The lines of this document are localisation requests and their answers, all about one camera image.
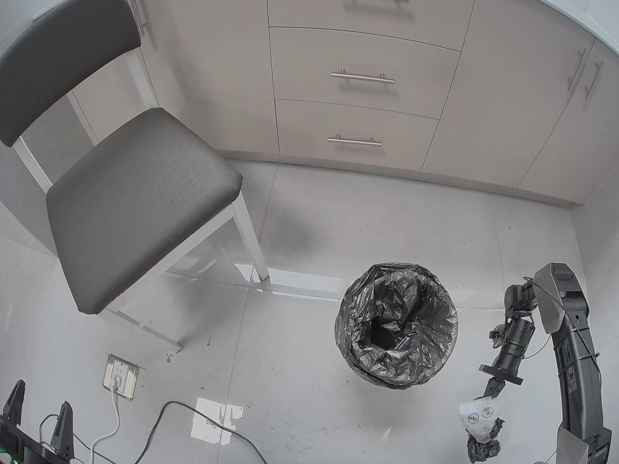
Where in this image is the black cable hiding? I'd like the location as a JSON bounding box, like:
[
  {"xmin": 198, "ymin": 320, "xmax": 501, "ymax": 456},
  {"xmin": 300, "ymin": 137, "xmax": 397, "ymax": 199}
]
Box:
[{"xmin": 138, "ymin": 400, "xmax": 269, "ymax": 464}]

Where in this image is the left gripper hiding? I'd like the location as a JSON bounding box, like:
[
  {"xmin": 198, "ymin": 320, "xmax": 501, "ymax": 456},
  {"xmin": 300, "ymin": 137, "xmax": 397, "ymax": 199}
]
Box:
[{"xmin": 0, "ymin": 380, "xmax": 75, "ymax": 464}]

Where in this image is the grey padded white chair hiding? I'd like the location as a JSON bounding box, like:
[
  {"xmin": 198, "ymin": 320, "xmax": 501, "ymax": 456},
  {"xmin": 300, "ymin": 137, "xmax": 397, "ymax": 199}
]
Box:
[{"xmin": 0, "ymin": 0, "xmax": 270, "ymax": 354}]

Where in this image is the beige cabinet with drawers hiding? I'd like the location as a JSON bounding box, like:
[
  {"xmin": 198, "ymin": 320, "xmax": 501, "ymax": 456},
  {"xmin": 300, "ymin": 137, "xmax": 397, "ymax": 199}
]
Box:
[{"xmin": 68, "ymin": 0, "xmax": 619, "ymax": 207}]

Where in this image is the white cable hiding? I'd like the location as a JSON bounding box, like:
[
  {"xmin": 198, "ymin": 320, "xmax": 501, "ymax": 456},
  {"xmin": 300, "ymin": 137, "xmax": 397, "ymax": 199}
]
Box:
[{"xmin": 88, "ymin": 372, "xmax": 124, "ymax": 464}]

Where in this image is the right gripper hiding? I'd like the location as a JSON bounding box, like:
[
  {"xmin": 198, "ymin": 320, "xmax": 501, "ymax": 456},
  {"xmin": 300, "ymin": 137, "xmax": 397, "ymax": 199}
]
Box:
[{"xmin": 479, "ymin": 319, "xmax": 535, "ymax": 385}]

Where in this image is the white printed wrapper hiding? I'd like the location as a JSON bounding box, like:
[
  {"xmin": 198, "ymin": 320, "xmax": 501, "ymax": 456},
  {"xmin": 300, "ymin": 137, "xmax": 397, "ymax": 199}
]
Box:
[{"xmin": 458, "ymin": 398, "xmax": 499, "ymax": 442}]

